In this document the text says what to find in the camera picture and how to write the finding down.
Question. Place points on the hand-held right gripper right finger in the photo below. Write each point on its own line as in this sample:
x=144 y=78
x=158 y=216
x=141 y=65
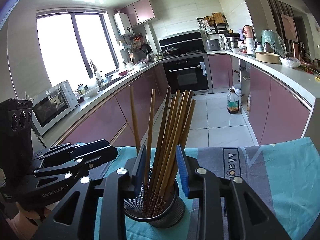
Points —
x=182 y=172

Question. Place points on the white plastic bag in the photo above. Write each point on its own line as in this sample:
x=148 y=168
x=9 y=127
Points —
x=290 y=62

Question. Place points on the oil bottle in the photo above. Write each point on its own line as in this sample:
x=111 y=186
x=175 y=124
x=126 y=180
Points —
x=233 y=103

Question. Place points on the white plastic jar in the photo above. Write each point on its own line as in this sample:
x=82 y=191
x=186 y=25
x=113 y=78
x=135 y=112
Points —
x=250 y=46

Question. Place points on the black wall rack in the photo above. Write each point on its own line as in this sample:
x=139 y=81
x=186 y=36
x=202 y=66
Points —
x=218 y=27

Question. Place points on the pink wall cabinet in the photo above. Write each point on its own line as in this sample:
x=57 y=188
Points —
x=142 y=11

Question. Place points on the white microwave oven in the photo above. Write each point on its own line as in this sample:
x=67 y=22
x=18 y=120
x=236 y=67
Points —
x=51 y=107

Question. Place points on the striped wall panel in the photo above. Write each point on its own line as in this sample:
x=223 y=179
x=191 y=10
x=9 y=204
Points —
x=276 y=12

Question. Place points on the steel pot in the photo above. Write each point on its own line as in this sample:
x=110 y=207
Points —
x=232 y=42

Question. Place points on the person's left hand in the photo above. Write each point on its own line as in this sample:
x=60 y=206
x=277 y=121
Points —
x=22 y=220

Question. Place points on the silver countertop appliance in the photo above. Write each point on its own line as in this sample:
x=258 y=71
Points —
x=213 y=45

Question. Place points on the pink bowl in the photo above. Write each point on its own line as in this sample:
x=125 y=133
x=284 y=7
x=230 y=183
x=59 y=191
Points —
x=123 y=73

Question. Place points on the wooden cutting board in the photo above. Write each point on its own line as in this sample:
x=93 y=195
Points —
x=217 y=18

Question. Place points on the black mesh holder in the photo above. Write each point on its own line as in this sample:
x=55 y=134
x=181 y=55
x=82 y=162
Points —
x=170 y=215

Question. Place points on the steel faucet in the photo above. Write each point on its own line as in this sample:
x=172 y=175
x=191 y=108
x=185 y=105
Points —
x=147 y=55

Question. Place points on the framed wall picture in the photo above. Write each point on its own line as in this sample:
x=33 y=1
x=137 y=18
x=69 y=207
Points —
x=288 y=27

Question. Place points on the black range hood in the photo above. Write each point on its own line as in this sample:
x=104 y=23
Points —
x=183 y=41

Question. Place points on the purple bottle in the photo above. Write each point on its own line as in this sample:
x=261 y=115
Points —
x=240 y=34

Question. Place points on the white bowl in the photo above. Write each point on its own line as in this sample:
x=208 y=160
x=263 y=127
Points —
x=91 y=91
x=139 y=64

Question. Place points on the black frying pan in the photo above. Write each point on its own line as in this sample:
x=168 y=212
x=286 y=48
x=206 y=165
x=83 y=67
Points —
x=145 y=48

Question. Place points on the blue grey printed tablecloth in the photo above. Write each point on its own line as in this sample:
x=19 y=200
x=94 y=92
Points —
x=287 y=180

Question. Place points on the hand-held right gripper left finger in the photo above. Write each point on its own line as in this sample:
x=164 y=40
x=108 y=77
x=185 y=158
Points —
x=141 y=172

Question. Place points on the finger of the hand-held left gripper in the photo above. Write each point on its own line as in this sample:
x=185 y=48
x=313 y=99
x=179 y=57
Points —
x=100 y=157
x=85 y=146

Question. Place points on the beige round basin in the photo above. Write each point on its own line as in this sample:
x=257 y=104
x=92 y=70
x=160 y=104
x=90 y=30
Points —
x=267 y=58

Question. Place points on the pink base cabinets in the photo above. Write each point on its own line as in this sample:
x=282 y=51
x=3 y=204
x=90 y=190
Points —
x=107 y=120
x=275 y=105

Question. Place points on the bunch of wooden chopsticks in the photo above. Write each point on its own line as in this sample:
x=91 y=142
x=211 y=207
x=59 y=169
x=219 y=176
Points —
x=172 y=135

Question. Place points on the wok with glass lid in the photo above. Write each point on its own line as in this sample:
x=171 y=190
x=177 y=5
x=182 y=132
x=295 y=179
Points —
x=170 y=50

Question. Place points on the black built-in oven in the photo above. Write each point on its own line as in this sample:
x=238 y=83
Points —
x=187 y=73

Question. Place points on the kitchen window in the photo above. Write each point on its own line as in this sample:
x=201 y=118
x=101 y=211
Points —
x=65 y=50

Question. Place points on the white water heater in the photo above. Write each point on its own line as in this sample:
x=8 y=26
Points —
x=123 y=24

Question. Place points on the green mesh food cover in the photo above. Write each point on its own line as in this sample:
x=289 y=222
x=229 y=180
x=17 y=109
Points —
x=272 y=40

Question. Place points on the pink kettle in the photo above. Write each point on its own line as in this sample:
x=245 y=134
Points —
x=248 y=31

